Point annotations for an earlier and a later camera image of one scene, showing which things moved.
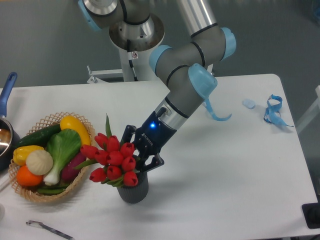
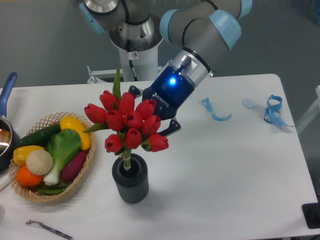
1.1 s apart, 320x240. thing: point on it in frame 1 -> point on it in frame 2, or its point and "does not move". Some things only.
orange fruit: (27, 178) does not move
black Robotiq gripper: (150, 136) -> (170, 91)
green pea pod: (53, 190) does not move
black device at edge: (311, 212) does not move
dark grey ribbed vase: (133, 194) does not move
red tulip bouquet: (117, 159) -> (134, 123)
